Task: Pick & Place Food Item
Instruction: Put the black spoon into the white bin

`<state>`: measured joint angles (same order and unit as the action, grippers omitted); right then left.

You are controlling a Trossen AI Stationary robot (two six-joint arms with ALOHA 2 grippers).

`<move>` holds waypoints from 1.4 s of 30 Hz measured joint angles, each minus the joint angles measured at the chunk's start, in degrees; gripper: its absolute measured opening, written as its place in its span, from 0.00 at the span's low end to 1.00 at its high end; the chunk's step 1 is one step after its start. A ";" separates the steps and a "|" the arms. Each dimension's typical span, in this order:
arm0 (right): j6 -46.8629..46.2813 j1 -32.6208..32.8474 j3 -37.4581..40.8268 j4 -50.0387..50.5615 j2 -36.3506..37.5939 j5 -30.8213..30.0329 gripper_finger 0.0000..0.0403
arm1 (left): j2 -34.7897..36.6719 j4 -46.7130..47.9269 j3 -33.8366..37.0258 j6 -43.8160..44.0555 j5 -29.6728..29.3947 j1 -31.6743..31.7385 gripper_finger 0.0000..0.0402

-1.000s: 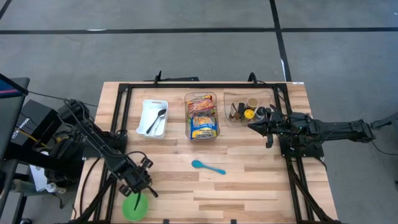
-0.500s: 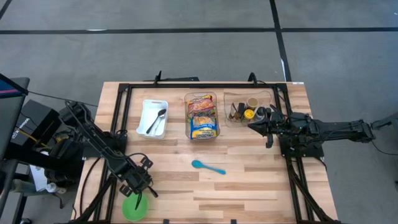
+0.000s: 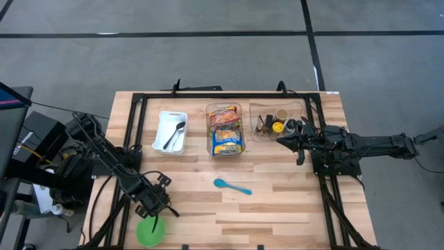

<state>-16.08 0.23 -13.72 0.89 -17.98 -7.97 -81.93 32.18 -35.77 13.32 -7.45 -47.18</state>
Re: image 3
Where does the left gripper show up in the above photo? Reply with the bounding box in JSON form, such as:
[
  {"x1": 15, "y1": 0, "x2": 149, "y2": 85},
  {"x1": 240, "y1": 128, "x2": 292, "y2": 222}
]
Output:
[{"x1": 133, "y1": 173, "x2": 173, "y2": 219}]

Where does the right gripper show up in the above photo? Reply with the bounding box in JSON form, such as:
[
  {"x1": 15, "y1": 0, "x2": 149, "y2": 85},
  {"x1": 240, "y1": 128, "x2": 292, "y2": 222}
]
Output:
[{"x1": 276, "y1": 126, "x2": 327, "y2": 153}]

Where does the black lid spice jar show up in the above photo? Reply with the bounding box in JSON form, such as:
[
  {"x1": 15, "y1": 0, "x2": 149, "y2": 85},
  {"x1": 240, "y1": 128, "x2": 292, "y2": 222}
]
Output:
[{"x1": 284, "y1": 119, "x2": 298, "y2": 135}]

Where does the tan lid spice jar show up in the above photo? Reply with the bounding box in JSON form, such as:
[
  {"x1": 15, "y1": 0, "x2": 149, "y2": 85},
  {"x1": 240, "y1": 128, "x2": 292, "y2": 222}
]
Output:
[{"x1": 275, "y1": 108, "x2": 289, "y2": 124}]

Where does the brown spice box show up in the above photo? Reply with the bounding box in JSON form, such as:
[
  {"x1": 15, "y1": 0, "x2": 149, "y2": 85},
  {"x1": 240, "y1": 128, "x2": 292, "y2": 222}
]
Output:
[{"x1": 255, "y1": 115, "x2": 266, "y2": 136}]

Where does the blue ramen noodle packet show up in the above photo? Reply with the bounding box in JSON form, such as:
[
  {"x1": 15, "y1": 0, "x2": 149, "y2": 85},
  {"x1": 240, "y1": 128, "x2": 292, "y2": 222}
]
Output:
[{"x1": 212, "y1": 128, "x2": 243, "y2": 156}]

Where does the red roast beef ramen packet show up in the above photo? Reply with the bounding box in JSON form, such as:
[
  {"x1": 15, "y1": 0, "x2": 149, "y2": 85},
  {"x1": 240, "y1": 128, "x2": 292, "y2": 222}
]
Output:
[{"x1": 208, "y1": 106, "x2": 242, "y2": 131}]

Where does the green plastic bowl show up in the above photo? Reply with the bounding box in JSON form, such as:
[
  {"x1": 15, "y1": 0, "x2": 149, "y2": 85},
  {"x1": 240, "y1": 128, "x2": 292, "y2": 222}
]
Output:
[{"x1": 135, "y1": 214, "x2": 167, "y2": 248}]

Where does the wide clear plastic tray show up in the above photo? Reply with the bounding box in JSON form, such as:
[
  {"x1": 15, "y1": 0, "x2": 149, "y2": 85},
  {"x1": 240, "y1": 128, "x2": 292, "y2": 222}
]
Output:
[{"x1": 248, "y1": 99, "x2": 309, "y2": 142}]

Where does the teal plastic spoon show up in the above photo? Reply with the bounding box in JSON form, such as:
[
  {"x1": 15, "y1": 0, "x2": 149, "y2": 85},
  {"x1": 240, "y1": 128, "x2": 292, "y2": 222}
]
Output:
[{"x1": 213, "y1": 178, "x2": 253, "y2": 196}]

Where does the white plastic bin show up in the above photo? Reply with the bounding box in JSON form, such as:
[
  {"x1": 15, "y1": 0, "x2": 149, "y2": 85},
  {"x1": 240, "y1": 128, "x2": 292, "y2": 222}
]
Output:
[{"x1": 151, "y1": 110, "x2": 189, "y2": 156}]

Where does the deep clear plastic container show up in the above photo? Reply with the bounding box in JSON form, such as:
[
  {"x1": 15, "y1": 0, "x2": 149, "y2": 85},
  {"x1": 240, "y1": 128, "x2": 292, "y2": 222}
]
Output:
[{"x1": 205, "y1": 102, "x2": 246, "y2": 157}]

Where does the black floor equipment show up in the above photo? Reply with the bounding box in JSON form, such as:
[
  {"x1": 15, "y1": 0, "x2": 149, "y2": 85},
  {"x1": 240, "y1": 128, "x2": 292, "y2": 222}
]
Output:
[{"x1": 51, "y1": 149, "x2": 95, "y2": 206}]

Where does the white paper sheet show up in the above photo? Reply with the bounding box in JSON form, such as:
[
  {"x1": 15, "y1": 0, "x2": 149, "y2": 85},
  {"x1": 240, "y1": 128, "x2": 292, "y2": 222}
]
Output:
[{"x1": 33, "y1": 183, "x2": 55, "y2": 215}]

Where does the black case white lettering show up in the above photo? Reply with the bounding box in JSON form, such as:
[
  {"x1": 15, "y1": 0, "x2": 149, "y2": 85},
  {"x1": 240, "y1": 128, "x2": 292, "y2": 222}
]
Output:
[{"x1": 12, "y1": 110, "x2": 70, "y2": 164}]

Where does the grey equipment stand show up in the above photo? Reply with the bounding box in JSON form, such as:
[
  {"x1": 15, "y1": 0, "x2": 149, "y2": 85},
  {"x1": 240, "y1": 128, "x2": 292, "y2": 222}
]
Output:
[{"x1": 413, "y1": 124, "x2": 444, "y2": 147}]

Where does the black computer monitor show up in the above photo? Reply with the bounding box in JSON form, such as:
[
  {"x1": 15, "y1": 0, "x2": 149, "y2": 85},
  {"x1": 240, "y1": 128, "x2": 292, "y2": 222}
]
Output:
[{"x1": 0, "y1": 81, "x2": 34, "y2": 181}]

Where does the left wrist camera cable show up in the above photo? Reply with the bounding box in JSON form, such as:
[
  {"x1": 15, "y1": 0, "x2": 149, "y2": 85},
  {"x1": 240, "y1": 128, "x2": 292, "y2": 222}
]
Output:
[{"x1": 137, "y1": 169, "x2": 168, "y2": 187}]

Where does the thick black cable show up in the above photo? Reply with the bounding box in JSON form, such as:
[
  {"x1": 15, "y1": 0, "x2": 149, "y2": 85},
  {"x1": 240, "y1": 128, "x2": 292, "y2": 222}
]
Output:
[{"x1": 88, "y1": 175, "x2": 115, "y2": 242}]

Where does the black cable over frame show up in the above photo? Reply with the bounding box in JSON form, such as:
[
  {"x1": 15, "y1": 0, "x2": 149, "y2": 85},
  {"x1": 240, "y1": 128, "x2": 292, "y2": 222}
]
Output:
[{"x1": 276, "y1": 80, "x2": 330, "y2": 130}]

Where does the yellow cable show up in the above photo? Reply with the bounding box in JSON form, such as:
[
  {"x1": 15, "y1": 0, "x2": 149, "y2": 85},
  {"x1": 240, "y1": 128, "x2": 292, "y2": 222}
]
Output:
[{"x1": 20, "y1": 142, "x2": 53, "y2": 166}]

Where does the black floor cable loop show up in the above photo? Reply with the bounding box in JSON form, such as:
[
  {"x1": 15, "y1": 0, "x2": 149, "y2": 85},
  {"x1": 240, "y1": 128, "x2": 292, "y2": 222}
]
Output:
[{"x1": 409, "y1": 133, "x2": 444, "y2": 181}]

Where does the thin black floor cable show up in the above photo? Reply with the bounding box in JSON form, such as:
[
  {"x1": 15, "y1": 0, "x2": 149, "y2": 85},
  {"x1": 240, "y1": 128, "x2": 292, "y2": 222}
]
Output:
[{"x1": 30, "y1": 100, "x2": 110, "y2": 121}]

